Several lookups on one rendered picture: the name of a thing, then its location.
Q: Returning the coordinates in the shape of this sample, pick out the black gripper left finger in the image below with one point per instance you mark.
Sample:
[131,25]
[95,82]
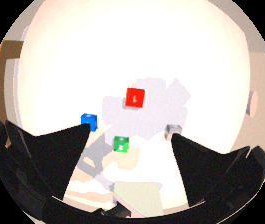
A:
[54,155]

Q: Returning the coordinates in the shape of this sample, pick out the green block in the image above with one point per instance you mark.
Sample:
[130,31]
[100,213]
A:
[121,144]

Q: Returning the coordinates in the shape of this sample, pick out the blue block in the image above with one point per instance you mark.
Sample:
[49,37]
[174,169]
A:
[89,118]

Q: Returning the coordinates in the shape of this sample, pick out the red block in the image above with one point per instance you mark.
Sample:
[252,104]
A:
[135,97]

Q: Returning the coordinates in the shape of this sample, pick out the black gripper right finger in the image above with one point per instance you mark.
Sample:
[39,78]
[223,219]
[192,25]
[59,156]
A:
[201,168]

